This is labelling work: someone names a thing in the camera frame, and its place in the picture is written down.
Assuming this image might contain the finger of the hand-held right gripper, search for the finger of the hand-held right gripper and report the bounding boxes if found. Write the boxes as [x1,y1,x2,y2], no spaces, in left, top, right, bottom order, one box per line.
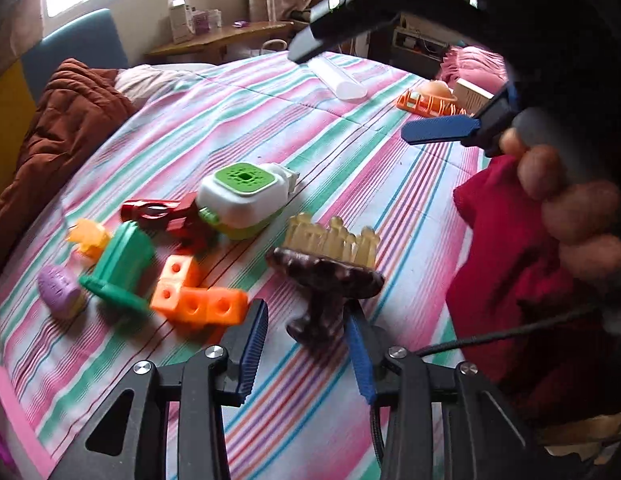
[401,85,521,156]
[288,0,401,65]

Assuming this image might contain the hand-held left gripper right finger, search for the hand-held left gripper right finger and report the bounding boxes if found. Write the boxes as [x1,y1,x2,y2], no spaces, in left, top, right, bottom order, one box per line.
[343,302,561,480]

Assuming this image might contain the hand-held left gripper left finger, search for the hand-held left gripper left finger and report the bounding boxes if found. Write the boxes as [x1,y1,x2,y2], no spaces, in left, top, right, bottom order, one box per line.
[50,299,269,480]

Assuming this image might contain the brown marbled pedestal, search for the brown marbled pedestal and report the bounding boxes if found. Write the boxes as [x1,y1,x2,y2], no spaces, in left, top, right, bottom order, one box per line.
[265,247,385,348]

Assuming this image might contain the translucent yellow comb piece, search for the translucent yellow comb piece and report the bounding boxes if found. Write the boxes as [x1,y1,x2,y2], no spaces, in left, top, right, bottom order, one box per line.
[283,212,379,268]

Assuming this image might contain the red plastic toy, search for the red plastic toy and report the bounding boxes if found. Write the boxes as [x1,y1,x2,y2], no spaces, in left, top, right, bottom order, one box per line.
[120,192,216,253]

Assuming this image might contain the yellow plastic toy piece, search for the yellow plastic toy piece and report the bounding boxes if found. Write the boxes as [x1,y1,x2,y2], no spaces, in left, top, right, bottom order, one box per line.
[66,217,111,261]

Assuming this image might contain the person's right forearm red sleeve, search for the person's right forearm red sleeve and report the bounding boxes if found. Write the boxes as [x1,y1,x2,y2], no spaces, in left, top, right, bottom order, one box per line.
[445,155,621,421]

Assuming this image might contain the person's right hand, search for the person's right hand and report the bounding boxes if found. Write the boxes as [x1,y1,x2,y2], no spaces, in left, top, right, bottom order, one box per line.
[501,127,621,281]

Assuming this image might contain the orange plastic basket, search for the orange plastic basket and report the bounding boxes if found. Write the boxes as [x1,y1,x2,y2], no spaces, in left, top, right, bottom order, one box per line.
[395,87,469,118]

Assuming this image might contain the beige egg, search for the beige egg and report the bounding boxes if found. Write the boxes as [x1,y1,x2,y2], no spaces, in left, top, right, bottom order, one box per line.
[421,80,456,103]

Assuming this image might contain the cardboard box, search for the cardboard box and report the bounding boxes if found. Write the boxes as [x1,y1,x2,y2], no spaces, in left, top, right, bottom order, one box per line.
[453,77,496,116]

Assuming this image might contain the white plastic tube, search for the white plastic tube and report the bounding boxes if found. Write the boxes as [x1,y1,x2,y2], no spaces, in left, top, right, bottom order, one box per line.
[308,55,369,102]

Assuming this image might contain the orange cube blocks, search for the orange cube blocks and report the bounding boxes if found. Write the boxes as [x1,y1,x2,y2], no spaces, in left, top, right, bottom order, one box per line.
[150,255,250,331]

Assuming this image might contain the pink cushion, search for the pink cushion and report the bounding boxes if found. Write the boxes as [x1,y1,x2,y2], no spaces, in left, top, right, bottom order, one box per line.
[441,45,509,93]

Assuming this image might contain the white storage shelf unit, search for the white storage shelf unit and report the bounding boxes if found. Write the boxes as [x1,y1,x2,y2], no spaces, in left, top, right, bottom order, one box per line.
[393,12,451,61]

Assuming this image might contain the striped bedspread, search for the striped bedspread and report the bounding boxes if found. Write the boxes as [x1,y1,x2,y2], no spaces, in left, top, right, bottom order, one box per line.
[0,50,496,480]

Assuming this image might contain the wooden shelf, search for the wooden shelf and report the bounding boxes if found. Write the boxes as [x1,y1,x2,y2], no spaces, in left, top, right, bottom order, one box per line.
[145,20,296,63]

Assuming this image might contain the purple box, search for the purple box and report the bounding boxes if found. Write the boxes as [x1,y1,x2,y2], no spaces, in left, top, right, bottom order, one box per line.
[190,9,222,36]

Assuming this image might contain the white and green plug-in device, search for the white and green plug-in device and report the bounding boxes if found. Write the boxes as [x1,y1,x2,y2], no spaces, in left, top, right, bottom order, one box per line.
[196,162,301,241]

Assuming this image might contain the white box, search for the white box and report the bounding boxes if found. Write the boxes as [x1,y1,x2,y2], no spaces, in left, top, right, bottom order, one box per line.
[168,0,195,44]

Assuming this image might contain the green plastic toy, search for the green plastic toy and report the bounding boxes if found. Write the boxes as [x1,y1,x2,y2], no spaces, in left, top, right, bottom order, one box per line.
[79,221,156,317]

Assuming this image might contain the pale pink pillow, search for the pale pink pillow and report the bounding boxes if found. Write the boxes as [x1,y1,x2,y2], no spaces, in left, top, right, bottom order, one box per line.
[113,62,216,106]

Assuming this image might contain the purple plastic toy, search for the purple plastic toy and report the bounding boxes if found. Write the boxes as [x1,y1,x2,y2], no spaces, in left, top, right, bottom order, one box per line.
[38,265,86,321]

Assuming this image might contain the blue headboard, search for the blue headboard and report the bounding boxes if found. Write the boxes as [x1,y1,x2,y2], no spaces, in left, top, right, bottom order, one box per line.
[21,8,128,101]

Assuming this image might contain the brown quilted comforter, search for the brown quilted comforter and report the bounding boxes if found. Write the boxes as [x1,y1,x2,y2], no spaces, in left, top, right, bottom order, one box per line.
[0,57,138,281]

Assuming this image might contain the black cable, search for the black cable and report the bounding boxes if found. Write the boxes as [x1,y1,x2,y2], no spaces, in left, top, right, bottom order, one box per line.
[418,305,616,358]

